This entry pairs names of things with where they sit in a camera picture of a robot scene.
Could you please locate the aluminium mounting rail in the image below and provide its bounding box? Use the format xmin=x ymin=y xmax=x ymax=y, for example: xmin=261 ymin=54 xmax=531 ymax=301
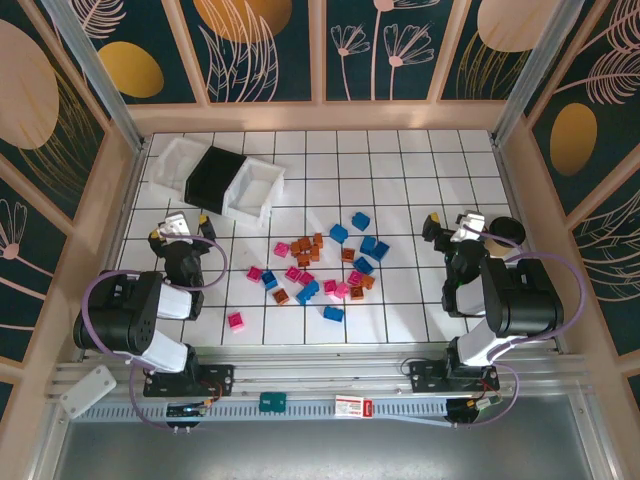
xmin=47 ymin=342 xmax=589 ymax=401

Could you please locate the small green block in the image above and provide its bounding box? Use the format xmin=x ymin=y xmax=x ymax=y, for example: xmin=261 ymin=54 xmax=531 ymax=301
xmin=259 ymin=391 xmax=288 ymax=414

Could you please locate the aluminium frame post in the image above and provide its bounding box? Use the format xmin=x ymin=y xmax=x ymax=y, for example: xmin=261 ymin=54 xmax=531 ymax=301
xmin=42 ymin=0 xmax=149 ymax=154
xmin=491 ymin=0 xmax=586 ymax=146

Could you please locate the white plastic plate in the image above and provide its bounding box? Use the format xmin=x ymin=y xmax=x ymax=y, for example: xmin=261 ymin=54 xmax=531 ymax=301
xmin=58 ymin=364 xmax=118 ymax=419

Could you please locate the black plastic bin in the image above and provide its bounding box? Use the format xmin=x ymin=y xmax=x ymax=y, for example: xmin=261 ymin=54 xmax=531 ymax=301
xmin=183 ymin=145 xmax=249 ymax=216

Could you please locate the paper cup with black lid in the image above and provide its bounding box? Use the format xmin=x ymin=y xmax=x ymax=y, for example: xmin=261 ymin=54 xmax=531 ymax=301
xmin=482 ymin=216 xmax=527 ymax=259

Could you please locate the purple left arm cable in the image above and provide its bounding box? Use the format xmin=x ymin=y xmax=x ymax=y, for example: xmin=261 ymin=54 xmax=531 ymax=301
xmin=81 ymin=234 xmax=230 ymax=432

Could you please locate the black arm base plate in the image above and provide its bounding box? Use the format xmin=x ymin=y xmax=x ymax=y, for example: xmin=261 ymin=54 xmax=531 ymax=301
xmin=409 ymin=358 xmax=500 ymax=396
xmin=143 ymin=363 xmax=235 ymax=399

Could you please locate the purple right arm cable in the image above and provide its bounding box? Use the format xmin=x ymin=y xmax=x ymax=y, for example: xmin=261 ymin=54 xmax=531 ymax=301
xmin=460 ymin=223 xmax=588 ymax=431

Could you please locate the grey slotted cable duct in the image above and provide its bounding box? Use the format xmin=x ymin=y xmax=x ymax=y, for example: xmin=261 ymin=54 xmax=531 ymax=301
xmin=74 ymin=398 xmax=451 ymax=425

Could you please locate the small black circuit board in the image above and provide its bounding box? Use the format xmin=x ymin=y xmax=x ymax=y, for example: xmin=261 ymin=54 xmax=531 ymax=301
xmin=446 ymin=397 xmax=504 ymax=427
xmin=166 ymin=401 xmax=221 ymax=420

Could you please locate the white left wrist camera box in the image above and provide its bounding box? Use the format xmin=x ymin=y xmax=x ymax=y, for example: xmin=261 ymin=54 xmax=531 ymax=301
xmin=158 ymin=212 xmax=194 ymax=246

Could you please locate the red and white label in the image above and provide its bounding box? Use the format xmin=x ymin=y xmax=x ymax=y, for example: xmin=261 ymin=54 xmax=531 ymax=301
xmin=334 ymin=394 xmax=376 ymax=419

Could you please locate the white plastic bin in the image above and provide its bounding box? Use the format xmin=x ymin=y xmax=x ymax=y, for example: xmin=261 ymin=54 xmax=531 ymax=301
xmin=148 ymin=137 xmax=211 ymax=200
xmin=222 ymin=157 xmax=287 ymax=229

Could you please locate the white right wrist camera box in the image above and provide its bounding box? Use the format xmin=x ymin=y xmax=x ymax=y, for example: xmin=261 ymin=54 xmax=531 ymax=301
xmin=449 ymin=211 xmax=487 ymax=244

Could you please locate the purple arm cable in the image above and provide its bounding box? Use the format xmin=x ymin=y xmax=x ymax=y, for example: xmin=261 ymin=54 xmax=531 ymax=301
xmin=81 ymin=234 xmax=230 ymax=432
xmin=460 ymin=223 xmax=588 ymax=431

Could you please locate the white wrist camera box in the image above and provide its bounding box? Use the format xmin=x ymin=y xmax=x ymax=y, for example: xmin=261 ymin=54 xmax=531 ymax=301
xmin=449 ymin=211 xmax=487 ymax=244
xmin=158 ymin=212 xmax=194 ymax=246

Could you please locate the long blue lego brick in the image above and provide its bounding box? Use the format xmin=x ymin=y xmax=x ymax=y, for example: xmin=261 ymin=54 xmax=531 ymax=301
xmin=295 ymin=280 xmax=321 ymax=306

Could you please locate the grey metal base panel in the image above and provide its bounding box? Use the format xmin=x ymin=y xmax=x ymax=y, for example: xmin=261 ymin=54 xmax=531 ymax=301
xmin=52 ymin=417 xmax=609 ymax=480

